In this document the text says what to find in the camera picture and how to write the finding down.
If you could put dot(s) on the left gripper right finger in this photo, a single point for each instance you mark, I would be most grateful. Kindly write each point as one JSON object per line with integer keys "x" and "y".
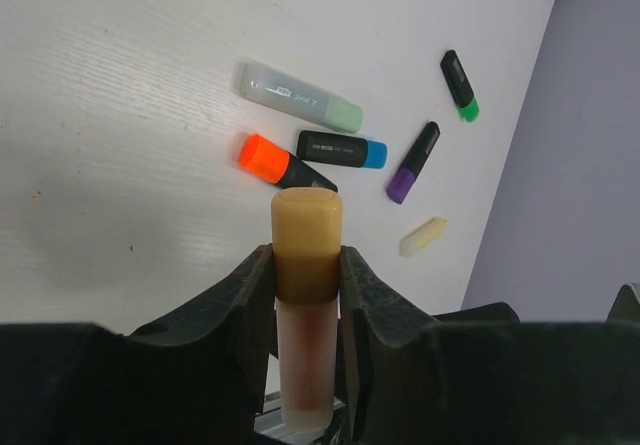
{"x": 385, "y": 370}

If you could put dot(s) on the tan cap translucent highlighter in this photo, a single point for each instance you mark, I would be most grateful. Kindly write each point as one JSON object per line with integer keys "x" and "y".
{"x": 306, "y": 242}

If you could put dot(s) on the mint cap translucent highlighter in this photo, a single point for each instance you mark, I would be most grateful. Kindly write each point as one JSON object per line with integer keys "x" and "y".
{"x": 276, "y": 90}

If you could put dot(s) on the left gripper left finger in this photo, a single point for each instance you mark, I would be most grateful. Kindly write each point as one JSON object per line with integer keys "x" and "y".
{"x": 197, "y": 375}

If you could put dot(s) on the orange black highlighter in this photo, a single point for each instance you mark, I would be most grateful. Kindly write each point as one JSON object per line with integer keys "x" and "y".
{"x": 277, "y": 166}

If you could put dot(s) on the yellow pen cap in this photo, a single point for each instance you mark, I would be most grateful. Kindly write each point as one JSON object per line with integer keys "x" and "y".
{"x": 422, "y": 236}

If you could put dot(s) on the blue black highlighter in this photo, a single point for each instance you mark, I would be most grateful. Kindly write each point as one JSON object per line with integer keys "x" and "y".
{"x": 341, "y": 150}

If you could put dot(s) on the green black highlighter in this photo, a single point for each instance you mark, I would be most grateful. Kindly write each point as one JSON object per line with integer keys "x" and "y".
{"x": 459, "y": 86}

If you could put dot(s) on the purple black highlighter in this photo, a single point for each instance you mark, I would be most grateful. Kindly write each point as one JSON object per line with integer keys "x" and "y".
{"x": 413, "y": 162}

